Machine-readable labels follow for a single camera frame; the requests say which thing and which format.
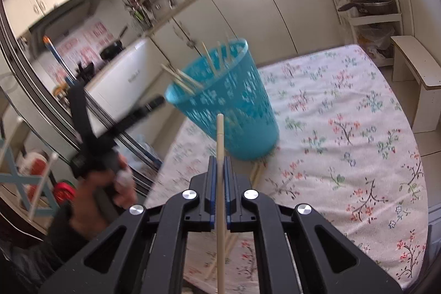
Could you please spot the black frying pan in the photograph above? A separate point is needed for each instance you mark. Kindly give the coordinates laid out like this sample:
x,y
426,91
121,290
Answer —
x,y
112,49

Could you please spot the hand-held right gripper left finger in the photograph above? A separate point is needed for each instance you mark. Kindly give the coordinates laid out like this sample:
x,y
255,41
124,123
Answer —
x,y
213,192

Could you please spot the chrome framed door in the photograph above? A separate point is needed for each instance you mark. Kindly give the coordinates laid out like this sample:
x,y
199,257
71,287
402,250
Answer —
x,y
34,90

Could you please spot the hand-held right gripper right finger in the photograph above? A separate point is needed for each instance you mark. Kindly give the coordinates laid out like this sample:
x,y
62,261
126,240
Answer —
x,y
227,192

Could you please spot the person's left forearm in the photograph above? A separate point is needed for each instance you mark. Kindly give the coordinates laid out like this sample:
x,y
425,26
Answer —
x,y
65,239

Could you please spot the grey range hood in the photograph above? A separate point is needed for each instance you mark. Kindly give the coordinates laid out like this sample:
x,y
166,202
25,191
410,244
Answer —
x,y
69,10

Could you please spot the white stove cabinet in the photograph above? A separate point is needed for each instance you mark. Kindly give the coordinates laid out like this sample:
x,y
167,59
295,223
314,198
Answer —
x,y
137,73

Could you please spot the translucent plastic bag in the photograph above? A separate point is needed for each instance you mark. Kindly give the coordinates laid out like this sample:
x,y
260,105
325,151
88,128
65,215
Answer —
x,y
377,39

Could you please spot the cream kitchen base cabinets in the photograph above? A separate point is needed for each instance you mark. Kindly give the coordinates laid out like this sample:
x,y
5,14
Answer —
x,y
241,11

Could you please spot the black cooking pot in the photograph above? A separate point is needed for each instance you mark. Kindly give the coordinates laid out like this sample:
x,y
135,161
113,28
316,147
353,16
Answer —
x,y
86,72

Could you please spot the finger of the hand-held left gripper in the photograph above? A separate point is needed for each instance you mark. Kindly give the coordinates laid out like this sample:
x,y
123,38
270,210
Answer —
x,y
137,113
78,115

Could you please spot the person's left hand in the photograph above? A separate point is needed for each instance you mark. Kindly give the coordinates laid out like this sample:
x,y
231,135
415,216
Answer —
x,y
89,208

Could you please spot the bundle of wooden chopsticks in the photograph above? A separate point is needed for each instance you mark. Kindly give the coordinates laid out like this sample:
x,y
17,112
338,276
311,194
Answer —
x,y
184,82

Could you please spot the white shelf rack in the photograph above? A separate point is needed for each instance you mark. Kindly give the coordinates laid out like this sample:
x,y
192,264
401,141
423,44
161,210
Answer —
x,y
365,20

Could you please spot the blue perforated plastic basket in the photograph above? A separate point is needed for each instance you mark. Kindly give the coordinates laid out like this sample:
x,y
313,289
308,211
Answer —
x,y
241,128

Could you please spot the floral tablecloth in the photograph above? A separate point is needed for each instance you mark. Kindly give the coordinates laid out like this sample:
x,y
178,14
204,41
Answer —
x,y
344,142

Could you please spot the red round container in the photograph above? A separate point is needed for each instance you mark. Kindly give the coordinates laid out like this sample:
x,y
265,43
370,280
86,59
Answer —
x,y
64,192

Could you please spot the metal dish rack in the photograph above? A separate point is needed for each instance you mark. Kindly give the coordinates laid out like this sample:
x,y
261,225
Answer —
x,y
144,4

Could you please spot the dark lidded pan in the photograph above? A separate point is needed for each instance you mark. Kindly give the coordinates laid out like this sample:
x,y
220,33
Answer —
x,y
372,6

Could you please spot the pale wooden stool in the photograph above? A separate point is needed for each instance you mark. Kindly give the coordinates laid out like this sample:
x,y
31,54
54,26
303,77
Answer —
x,y
417,63

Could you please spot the red and white bag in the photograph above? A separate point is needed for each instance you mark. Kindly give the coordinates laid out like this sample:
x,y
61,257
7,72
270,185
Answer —
x,y
34,170

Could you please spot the blue and white chair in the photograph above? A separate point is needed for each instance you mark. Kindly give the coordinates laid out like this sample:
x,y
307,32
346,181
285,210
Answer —
x,y
20,178

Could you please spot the pink patterned wall sheet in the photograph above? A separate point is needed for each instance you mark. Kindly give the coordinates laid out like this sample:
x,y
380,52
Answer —
x,y
93,35

